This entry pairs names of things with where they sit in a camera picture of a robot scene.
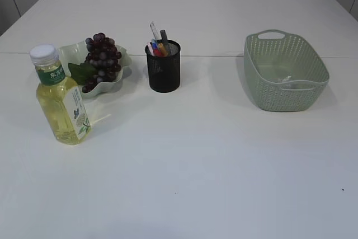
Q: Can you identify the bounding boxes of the gold glitter pen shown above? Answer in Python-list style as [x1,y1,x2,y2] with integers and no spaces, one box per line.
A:
[157,43,169,57]

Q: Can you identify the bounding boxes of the red glitter pen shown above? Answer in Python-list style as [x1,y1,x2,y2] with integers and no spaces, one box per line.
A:
[154,50,162,57]

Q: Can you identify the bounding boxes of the blue capped scissors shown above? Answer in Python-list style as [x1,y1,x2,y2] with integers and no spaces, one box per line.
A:
[151,39,158,50]

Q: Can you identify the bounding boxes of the pink purple capped scissors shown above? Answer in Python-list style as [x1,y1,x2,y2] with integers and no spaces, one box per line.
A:
[147,42,154,56]

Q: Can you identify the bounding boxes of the silver glitter pen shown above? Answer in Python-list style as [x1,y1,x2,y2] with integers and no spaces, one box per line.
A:
[160,29,171,56]

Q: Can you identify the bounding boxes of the clear plastic ruler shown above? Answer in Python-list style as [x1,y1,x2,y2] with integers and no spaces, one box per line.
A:
[150,21,160,40]

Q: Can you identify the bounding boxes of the purple grape bunch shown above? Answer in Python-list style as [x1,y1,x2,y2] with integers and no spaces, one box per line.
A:
[68,32,122,93]

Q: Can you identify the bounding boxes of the clear plastic sheet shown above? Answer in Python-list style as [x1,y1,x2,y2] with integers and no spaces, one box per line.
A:
[277,75,291,83]

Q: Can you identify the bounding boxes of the yellow tea bottle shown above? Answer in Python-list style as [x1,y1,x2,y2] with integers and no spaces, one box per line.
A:
[29,44,91,145]

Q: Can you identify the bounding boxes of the black mesh pen holder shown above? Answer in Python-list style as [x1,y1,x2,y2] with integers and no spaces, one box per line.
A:
[145,40,181,93]

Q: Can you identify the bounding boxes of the green woven plastic basket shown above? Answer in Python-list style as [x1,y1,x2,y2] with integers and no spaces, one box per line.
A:
[243,30,329,112]

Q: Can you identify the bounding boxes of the pale green wavy plate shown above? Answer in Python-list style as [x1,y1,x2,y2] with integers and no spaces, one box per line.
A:
[58,41,131,99]

